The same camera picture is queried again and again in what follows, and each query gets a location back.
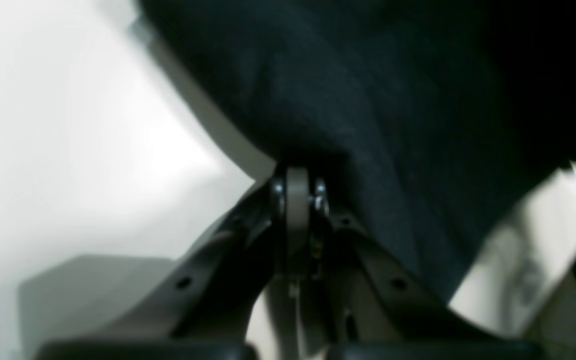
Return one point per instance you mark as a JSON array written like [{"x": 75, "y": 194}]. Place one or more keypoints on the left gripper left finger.
[{"x": 202, "y": 310}]

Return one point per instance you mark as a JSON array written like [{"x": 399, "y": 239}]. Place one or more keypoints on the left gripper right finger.
[{"x": 379, "y": 311}]

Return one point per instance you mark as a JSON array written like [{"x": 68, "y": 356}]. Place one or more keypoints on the black T-shirt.
[{"x": 432, "y": 117}]

